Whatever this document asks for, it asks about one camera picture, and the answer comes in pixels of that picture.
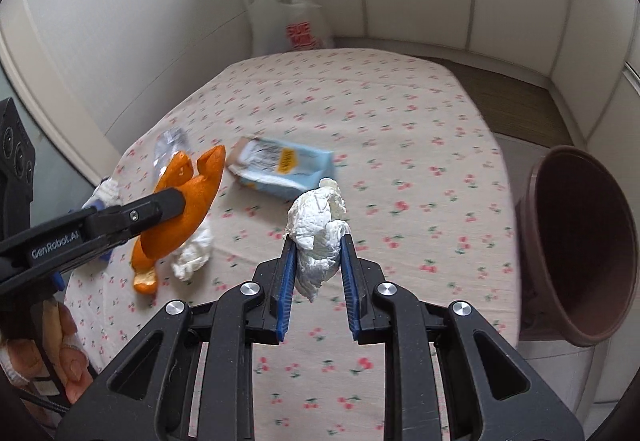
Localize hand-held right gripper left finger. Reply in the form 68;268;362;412
55;236;301;441

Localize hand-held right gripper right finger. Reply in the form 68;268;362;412
339;232;586;441

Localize white paper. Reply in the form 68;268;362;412
95;177;122;206

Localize white tissue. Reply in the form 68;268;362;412
171;221;213;283
285;178;348;304

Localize orange peel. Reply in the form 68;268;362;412
131;145;227;296

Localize crushed clear plastic bottle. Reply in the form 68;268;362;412
152;127;193;182

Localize light blue milk carton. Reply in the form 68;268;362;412
226;137;335;200

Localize brown plastic bin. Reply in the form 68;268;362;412
517;145;628;348

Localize person's left hand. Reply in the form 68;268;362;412
0;303;96;404

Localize frosted glass door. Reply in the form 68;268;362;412
0;76;101;242

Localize cherry print tablecloth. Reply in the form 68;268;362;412
62;48;521;441

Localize white plastic shopping bag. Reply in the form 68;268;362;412
244;0;335;56

